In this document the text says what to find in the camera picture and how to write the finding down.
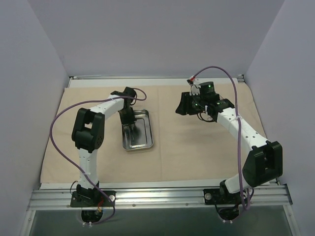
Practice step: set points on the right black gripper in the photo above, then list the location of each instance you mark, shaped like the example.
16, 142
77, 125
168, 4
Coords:
183, 103

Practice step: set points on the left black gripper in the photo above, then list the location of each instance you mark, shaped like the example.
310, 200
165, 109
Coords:
128, 122

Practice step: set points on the beige cloth surgical kit roll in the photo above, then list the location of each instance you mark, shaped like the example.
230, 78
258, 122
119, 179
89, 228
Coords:
185, 148

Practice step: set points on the steel instrument tray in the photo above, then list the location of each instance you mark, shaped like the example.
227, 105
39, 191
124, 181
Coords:
143, 137

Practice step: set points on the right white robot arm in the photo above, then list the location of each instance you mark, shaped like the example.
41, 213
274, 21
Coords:
264, 160

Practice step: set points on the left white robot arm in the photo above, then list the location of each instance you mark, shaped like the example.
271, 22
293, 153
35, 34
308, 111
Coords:
88, 135

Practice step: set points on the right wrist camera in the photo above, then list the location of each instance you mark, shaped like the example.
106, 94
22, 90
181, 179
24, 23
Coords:
205, 90

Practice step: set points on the back aluminium rail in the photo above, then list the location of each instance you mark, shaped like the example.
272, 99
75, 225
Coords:
94, 77

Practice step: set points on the aluminium front rail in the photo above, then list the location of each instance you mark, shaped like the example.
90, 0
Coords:
149, 198

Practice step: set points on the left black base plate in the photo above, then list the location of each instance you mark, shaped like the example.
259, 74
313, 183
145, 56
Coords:
97, 200

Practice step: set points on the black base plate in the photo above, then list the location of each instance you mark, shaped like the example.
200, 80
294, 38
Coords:
97, 200
213, 196

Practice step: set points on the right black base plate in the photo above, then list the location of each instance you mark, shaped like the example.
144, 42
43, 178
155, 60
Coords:
213, 196

